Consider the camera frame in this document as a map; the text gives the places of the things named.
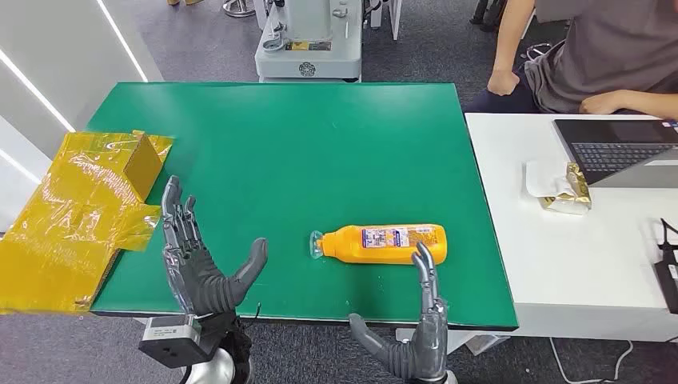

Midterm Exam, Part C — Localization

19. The white paper tissue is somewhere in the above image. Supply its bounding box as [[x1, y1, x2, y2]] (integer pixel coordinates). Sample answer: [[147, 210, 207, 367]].
[[524, 159, 576, 200]]

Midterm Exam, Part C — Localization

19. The person's left hand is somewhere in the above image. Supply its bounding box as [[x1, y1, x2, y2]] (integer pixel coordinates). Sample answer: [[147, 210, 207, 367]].
[[578, 90, 624, 115]]

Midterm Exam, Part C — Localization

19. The black power adapter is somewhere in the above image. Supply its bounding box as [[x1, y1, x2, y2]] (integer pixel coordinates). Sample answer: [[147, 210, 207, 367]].
[[654, 259, 678, 314]]

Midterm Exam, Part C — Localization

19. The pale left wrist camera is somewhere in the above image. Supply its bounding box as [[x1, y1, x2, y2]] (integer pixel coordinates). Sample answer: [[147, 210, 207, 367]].
[[138, 315, 203, 370]]

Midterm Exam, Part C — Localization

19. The person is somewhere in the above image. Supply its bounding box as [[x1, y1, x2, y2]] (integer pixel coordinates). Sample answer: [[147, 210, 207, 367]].
[[465, 0, 678, 120]]

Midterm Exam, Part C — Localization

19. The orange plastic bottle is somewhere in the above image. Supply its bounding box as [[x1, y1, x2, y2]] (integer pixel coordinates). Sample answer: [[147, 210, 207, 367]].
[[309, 224, 449, 266]]

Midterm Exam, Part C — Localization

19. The black adapter cable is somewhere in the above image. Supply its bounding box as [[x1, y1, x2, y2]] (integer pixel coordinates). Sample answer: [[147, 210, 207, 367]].
[[659, 218, 678, 261]]

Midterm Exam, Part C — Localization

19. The white floor cable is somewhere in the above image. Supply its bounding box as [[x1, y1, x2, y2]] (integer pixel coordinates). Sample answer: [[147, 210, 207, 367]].
[[548, 337, 634, 384]]

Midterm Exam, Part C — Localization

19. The gold foil packet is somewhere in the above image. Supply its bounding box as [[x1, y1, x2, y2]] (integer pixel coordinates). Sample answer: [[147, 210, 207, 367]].
[[539, 162, 592, 216]]

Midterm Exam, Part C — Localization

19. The white wall light strip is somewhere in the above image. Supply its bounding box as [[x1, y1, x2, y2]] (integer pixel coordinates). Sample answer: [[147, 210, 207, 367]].
[[0, 148, 42, 186], [0, 48, 76, 134], [95, 0, 150, 83]]

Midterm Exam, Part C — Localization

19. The dark grey laptop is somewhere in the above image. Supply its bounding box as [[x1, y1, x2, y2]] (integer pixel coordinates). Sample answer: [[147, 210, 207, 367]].
[[552, 118, 678, 189]]

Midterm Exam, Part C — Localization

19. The chrome chair base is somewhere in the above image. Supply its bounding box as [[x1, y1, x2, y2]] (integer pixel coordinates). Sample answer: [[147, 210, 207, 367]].
[[222, 0, 257, 18]]

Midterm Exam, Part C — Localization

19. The grey table foot plate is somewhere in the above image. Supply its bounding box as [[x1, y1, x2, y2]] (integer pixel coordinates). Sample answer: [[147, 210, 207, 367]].
[[465, 334, 511, 356]]

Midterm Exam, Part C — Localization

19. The white stand frame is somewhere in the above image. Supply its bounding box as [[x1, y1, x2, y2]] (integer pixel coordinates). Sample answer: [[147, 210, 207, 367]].
[[370, 0, 404, 41]]

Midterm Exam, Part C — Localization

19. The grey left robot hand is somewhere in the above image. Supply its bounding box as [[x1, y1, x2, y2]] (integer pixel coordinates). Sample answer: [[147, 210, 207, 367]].
[[160, 175, 269, 318]]

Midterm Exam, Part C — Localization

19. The person's right hand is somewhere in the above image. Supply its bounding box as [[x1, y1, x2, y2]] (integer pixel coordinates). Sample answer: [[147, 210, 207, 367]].
[[487, 70, 521, 97]]

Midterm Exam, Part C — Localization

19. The grey machine base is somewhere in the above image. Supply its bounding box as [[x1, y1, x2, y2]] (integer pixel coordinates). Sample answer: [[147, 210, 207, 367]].
[[253, 0, 365, 83]]

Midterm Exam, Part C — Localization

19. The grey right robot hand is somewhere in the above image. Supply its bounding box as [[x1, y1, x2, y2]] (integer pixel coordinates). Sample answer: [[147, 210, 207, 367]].
[[348, 242, 449, 382]]

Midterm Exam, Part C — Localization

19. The yellow taped cardboard box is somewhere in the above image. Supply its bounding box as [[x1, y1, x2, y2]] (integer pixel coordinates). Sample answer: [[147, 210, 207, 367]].
[[0, 130, 175, 315]]

